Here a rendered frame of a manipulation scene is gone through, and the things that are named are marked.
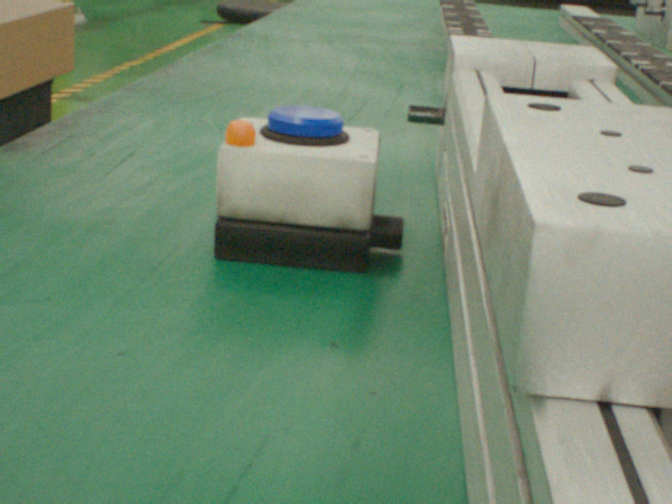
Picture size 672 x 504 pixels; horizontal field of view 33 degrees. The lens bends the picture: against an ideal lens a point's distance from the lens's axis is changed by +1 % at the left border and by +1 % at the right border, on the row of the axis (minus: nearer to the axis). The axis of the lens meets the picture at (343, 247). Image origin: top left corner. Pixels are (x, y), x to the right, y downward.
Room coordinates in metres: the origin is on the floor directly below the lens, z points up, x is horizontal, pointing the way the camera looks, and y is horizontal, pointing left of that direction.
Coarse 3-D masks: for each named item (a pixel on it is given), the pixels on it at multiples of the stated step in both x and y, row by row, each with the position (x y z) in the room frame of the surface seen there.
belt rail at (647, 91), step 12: (564, 12) 1.81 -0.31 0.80; (576, 12) 1.76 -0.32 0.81; (588, 12) 1.77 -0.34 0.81; (564, 24) 1.79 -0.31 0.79; (576, 24) 1.67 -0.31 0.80; (576, 36) 1.66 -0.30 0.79; (588, 36) 1.55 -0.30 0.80; (600, 48) 1.49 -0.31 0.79; (612, 60) 1.39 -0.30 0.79; (624, 60) 1.29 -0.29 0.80; (624, 72) 1.29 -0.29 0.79; (636, 72) 1.22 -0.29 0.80; (624, 84) 1.27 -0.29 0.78; (636, 84) 1.21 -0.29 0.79; (648, 84) 1.16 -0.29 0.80; (648, 96) 1.15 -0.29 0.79; (660, 96) 1.12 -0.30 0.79
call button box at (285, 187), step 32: (256, 128) 0.60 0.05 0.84; (352, 128) 0.62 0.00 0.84; (224, 160) 0.55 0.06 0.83; (256, 160) 0.55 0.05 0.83; (288, 160) 0.55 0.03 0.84; (320, 160) 0.55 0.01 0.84; (352, 160) 0.55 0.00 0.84; (224, 192) 0.55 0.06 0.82; (256, 192) 0.55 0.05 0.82; (288, 192) 0.55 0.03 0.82; (320, 192) 0.55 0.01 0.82; (352, 192) 0.55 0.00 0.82; (224, 224) 0.55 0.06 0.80; (256, 224) 0.56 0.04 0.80; (288, 224) 0.56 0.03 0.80; (320, 224) 0.55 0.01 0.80; (352, 224) 0.55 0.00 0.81; (384, 224) 0.58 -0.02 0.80; (224, 256) 0.55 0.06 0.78; (256, 256) 0.55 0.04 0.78; (288, 256) 0.55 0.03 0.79; (320, 256) 0.55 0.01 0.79; (352, 256) 0.55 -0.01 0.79
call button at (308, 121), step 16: (272, 112) 0.59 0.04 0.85; (288, 112) 0.59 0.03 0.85; (304, 112) 0.59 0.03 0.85; (320, 112) 0.59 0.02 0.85; (336, 112) 0.60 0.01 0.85; (272, 128) 0.58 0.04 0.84; (288, 128) 0.57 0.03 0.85; (304, 128) 0.57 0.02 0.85; (320, 128) 0.57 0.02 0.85; (336, 128) 0.58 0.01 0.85
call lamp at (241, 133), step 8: (240, 120) 0.56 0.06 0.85; (232, 128) 0.56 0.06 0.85; (240, 128) 0.56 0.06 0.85; (248, 128) 0.56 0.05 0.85; (232, 136) 0.56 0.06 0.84; (240, 136) 0.56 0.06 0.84; (248, 136) 0.56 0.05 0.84; (232, 144) 0.56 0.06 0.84; (240, 144) 0.56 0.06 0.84; (248, 144) 0.56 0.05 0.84
